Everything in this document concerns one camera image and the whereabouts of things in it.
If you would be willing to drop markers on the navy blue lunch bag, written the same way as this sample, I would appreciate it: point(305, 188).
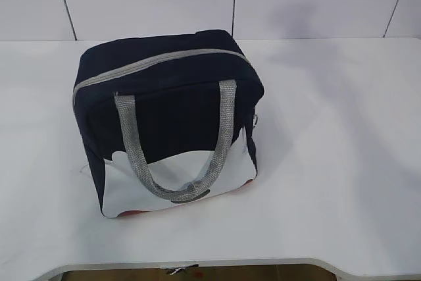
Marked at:
point(166, 120)

